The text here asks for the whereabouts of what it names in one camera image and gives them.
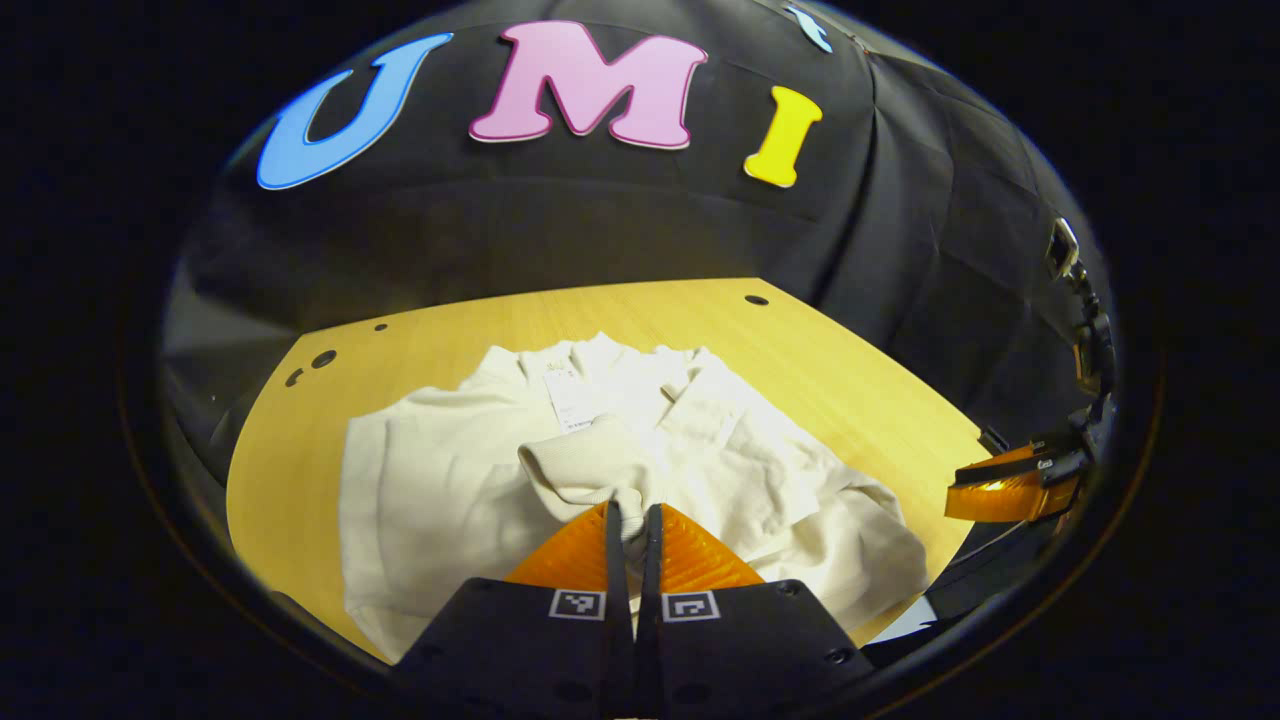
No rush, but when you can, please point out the white paper garment tag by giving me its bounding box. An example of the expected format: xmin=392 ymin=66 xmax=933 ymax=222
xmin=545 ymin=368 xmax=601 ymax=433

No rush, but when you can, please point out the black backdrop cloth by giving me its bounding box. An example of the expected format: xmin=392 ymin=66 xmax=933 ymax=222
xmin=160 ymin=0 xmax=1116 ymax=481

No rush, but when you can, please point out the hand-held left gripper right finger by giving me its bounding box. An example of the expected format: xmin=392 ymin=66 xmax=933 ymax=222
xmin=636 ymin=502 xmax=878 ymax=720

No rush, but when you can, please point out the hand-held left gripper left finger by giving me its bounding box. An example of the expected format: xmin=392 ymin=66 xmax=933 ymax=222
xmin=388 ymin=500 xmax=638 ymax=720

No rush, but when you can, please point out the cream white polo shirt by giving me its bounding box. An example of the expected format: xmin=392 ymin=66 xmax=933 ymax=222
xmin=338 ymin=332 xmax=929 ymax=663

